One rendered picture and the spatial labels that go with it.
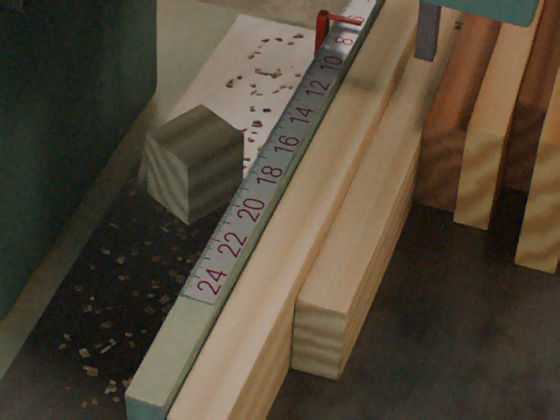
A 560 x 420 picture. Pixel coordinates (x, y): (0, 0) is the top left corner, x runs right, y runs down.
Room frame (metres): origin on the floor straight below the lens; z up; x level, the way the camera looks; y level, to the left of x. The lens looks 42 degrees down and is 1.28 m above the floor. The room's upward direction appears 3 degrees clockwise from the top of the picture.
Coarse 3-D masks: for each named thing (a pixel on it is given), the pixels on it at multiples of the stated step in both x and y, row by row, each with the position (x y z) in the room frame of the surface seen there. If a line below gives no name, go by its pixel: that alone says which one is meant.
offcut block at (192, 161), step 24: (192, 120) 0.55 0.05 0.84; (216, 120) 0.55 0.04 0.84; (168, 144) 0.53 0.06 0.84; (192, 144) 0.53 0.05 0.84; (216, 144) 0.53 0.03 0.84; (240, 144) 0.54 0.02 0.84; (168, 168) 0.52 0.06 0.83; (192, 168) 0.51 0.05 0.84; (216, 168) 0.53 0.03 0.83; (240, 168) 0.54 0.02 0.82; (168, 192) 0.52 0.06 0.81; (192, 192) 0.51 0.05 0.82; (216, 192) 0.53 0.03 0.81; (192, 216) 0.51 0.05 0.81
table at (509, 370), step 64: (512, 192) 0.44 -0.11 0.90; (448, 256) 0.39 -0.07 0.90; (512, 256) 0.39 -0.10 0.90; (384, 320) 0.35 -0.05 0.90; (448, 320) 0.36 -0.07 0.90; (512, 320) 0.36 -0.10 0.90; (320, 384) 0.32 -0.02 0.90; (384, 384) 0.32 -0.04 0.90; (448, 384) 0.32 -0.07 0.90; (512, 384) 0.32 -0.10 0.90
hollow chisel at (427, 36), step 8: (424, 8) 0.47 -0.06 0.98; (432, 8) 0.47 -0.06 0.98; (440, 8) 0.47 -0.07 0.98; (424, 16) 0.47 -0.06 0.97; (432, 16) 0.47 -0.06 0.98; (440, 16) 0.47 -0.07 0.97; (424, 24) 0.47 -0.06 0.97; (432, 24) 0.47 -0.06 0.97; (416, 32) 0.47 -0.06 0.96; (424, 32) 0.47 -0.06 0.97; (432, 32) 0.47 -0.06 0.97; (416, 40) 0.47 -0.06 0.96; (424, 40) 0.47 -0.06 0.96; (432, 40) 0.47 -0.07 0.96; (416, 48) 0.47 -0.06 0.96; (424, 48) 0.47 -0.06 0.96; (432, 48) 0.47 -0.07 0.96; (416, 56) 0.47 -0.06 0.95; (424, 56) 0.47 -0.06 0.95; (432, 56) 0.47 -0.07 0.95
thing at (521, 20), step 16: (432, 0) 0.44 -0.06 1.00; (448, 0) 0.44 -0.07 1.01; (464, 0) 0.43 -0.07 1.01; (480, 0) 0.43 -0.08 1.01; (496, 0) 0.43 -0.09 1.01; (512, 0) 0.43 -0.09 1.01; (528, 0) 0.43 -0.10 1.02; (480, 16) 0.43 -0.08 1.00; (496, 16) 0.43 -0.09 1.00; (512, 16) 0.43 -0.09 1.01; (528, 16) 0.43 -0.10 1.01
